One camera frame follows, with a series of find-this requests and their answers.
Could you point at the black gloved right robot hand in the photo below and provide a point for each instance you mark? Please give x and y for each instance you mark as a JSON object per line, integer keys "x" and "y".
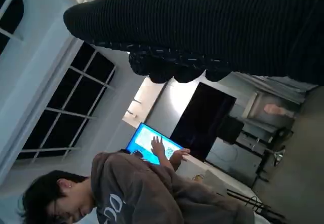
{"x": 202, "y": 26}

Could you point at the large black screen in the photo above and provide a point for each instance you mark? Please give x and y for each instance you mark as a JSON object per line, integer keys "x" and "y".
{"x": 202, "y": 117}

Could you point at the lit blue computer screen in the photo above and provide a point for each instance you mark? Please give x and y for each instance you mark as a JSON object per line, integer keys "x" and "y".
{"x": 144, "y": 137}

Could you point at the white desk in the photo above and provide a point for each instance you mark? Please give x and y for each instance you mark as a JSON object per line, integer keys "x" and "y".
{"x": 192, "y": 168}

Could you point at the large dark paned window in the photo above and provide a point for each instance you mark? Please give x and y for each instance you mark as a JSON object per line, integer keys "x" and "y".
{"x": 63, "y": 112}

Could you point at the person at desk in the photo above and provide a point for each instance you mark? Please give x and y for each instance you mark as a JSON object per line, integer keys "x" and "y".
{"x": 141, "y": 183}

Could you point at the arched dark window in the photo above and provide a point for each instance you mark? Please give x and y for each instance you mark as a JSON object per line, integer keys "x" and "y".
{"x": 12, "y": 13}

